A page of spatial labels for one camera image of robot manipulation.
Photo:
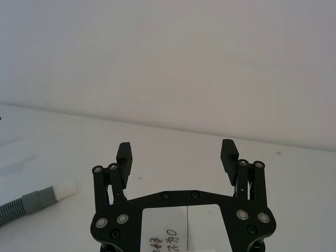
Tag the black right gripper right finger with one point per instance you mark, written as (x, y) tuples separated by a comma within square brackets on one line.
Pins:
[(228, 157)]

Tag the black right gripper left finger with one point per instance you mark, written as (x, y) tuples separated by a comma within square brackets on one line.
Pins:
[(123, 162)]

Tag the white handwritten paper label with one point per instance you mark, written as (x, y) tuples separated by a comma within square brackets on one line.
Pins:
[(162, 225)]

